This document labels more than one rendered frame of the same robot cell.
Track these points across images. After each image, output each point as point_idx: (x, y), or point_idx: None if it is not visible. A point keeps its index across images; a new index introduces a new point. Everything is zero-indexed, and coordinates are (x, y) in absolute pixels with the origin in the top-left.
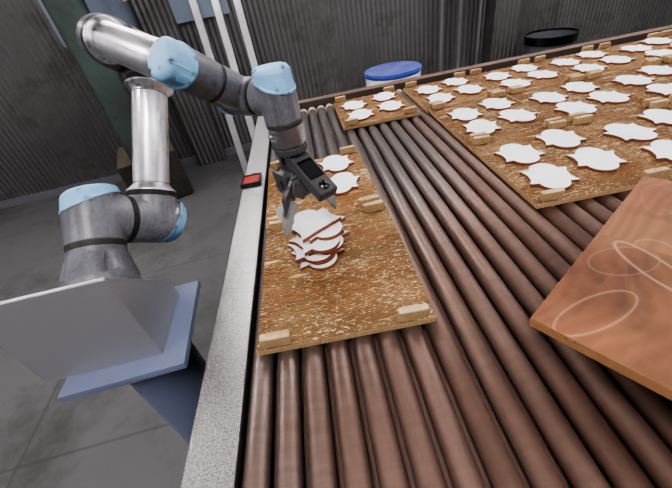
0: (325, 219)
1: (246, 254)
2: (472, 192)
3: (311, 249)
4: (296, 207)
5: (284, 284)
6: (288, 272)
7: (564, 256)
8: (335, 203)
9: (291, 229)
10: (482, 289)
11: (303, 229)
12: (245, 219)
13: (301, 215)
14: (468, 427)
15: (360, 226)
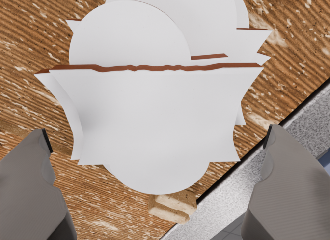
0: (114, 103)
1: (253, 177)
2: None
3: (239, 29)
4: (269, 209)
5: (310, 32)
6: (270, 63)
7: None
8: (25, 137)
9: (277, 130)
10: None
11: (211, 116)
12: (191, 239)
13: (161, 179)
14: None
15: (19, 64)
